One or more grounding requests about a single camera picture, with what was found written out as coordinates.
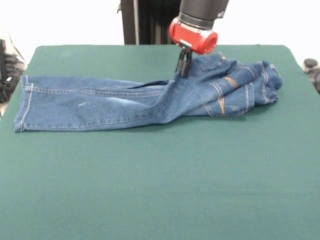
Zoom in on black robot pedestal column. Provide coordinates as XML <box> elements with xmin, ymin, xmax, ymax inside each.
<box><xmin>116</xmin><ymin>0</ymin><xmax>183</xmax><ymax>46</ymax></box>

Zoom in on dark green tablecloth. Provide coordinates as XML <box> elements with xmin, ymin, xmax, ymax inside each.
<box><xmin>0</xmin><ymin>44</ymin><xmax>320</xmax><ymax>240</ymax></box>

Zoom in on blue denim jeans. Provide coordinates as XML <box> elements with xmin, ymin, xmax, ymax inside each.
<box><xmin>13</xmin><ymin>51</ymin><xmax>285</xmax><ymax>133</ymax></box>

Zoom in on narrow black device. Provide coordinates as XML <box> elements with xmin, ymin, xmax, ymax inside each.
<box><xmin>0</xmin><ymin>38</ymin><xmax>6</xmax><ymax>85</ymax></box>

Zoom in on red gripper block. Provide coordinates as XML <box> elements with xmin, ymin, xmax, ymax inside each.
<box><xmin>168</xmin><ymin>16</ymin><xmax>219</xmax><ymax>78</ymax></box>

